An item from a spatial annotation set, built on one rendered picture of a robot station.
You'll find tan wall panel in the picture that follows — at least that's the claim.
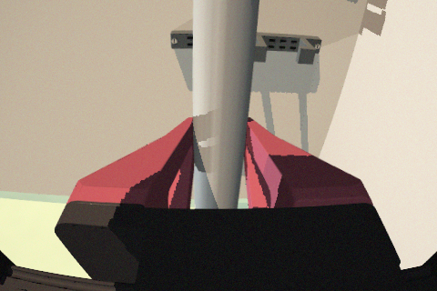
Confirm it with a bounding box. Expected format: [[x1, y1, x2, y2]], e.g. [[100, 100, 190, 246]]
[[0, 0, 367, 196]]

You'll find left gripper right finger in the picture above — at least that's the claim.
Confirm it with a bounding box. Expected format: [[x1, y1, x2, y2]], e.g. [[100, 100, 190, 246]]
[[244, 117, 373, 208]]

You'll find dark grey wall rack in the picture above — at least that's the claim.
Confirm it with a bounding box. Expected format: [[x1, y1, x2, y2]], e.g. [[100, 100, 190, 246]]
[[170, 30, 321, 65]]

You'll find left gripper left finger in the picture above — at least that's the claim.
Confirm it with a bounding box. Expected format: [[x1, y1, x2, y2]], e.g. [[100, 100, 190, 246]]
[[67, 117, 195, 208]]

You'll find grey metal bar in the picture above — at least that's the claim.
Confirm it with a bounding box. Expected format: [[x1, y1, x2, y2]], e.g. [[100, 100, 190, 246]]
[[193, 0, 259, 209]]

